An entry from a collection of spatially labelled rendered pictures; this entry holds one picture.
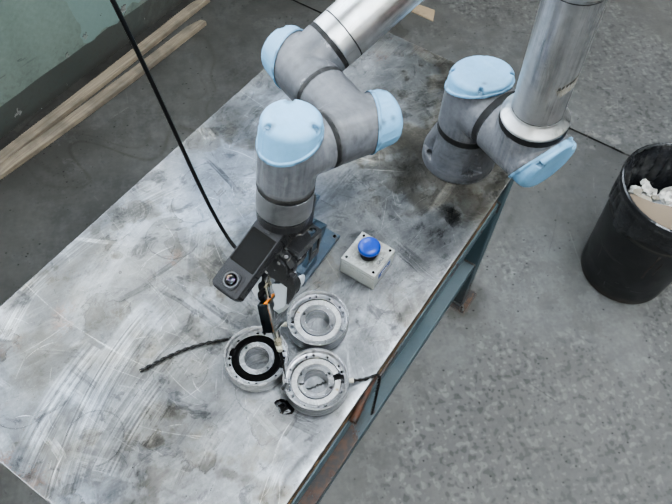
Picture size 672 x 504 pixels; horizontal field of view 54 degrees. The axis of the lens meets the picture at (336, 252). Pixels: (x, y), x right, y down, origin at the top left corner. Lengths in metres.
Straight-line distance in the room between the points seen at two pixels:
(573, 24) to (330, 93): 0.35
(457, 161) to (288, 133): 0.62
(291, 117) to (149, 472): 0.59
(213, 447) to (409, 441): 0.94
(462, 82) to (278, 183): 0.52
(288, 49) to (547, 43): 0.37
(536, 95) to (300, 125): 0.45
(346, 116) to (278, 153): 0.10
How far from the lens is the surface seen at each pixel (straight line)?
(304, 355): 1.09
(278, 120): 0.76
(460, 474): 1.92
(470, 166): 1.34
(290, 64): 0.89
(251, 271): 0.86
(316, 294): 1.14
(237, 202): 1.29
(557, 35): 1.00
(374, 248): 1.14
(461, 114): 1.23
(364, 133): 0.81
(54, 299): 1.25
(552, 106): 1.10
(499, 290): 2.19
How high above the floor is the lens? 1.82
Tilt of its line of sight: 57 degrees down
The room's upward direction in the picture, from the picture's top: 4 degrees clockwise
